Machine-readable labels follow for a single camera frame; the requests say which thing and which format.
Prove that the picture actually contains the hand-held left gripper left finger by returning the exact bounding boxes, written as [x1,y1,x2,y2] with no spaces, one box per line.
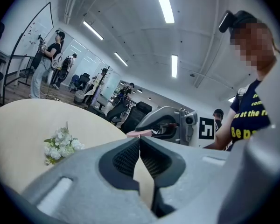
[21,136,159,224]

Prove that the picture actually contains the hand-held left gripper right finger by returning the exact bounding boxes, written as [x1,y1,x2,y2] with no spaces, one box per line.
[140,136,230,224]

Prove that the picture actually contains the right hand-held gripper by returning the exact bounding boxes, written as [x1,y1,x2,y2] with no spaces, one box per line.
[134,105,216,148]

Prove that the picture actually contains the person's right forearm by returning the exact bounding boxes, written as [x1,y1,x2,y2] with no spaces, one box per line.
[203,122,233,151]

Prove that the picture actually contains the black mesh office chair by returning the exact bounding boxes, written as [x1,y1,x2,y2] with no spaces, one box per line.
[120,101,153,134]

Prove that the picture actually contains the white artificial flower bouquet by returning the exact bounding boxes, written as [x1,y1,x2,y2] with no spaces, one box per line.
[43,121,85,166]

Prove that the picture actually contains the long ceiling light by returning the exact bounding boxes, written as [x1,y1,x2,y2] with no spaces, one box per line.
[83,20,104,41]
[151,0,175,24]
[171,54,179,78]
[113,52,129,67]

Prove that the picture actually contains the person's navy printed t-shirt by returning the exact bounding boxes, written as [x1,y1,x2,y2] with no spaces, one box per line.
[230,79,271,151]

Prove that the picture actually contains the black coat rack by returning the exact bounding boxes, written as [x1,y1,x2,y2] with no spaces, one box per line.
[87,66,113,107]

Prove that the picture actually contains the mesh waste bin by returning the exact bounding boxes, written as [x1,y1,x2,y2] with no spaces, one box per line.
[74,91,86,105]

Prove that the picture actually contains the blue chair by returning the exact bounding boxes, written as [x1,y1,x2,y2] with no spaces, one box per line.
[69,74,81,91]

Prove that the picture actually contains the person's head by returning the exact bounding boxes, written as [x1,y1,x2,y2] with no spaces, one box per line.
[231,20,277,81]

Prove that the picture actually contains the white office desk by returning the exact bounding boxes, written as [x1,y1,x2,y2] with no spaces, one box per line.
[0,49,35,79]

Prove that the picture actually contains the whiteboard on black stand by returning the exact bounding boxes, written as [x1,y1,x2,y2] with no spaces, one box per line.
[3,1,54,100]

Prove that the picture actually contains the grey shoulder strap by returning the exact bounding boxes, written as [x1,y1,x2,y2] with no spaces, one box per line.
[237,84,251,107]

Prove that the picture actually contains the black head-mounted camera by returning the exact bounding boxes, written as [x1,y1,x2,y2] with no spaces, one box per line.
[218,10,238,34]

